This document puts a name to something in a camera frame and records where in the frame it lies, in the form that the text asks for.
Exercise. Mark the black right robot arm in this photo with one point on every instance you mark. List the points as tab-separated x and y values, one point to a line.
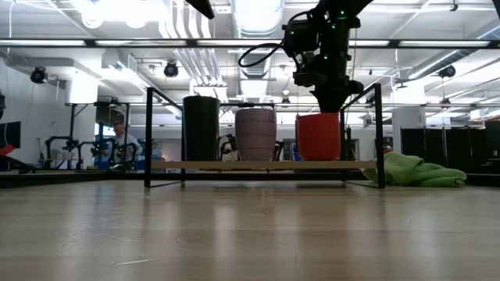
340	35

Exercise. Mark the black ceiling spotlight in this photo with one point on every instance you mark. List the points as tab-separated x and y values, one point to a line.
38	75
447	72
171	70

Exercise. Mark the person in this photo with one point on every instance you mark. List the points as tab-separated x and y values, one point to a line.
123	142

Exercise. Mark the black background robot arm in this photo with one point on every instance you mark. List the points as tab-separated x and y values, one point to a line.
226	146

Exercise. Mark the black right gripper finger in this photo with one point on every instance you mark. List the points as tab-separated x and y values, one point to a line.
332	101

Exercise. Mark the black cabinets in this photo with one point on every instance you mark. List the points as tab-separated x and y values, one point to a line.
449	148

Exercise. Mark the black metal table frame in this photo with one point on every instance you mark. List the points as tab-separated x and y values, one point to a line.
78	177

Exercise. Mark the black background robot rig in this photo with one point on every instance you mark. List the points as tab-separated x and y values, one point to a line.
72	117

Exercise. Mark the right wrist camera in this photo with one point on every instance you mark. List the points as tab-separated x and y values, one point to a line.
301	37

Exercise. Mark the tall black cup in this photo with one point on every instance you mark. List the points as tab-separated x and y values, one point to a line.
201	129

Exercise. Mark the red background object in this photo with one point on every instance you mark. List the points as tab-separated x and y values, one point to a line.
6	150

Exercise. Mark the wooden shelf black metal frame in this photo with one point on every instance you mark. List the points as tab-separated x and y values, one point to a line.
265	165

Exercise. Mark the dark wall monitor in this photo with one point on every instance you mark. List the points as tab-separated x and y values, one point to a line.
9	134

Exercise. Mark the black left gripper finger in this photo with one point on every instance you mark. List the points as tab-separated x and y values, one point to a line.
203	7

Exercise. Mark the green cloth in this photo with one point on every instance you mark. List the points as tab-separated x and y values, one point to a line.
410	171

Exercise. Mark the red mug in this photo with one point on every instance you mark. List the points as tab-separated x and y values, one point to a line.
318	136

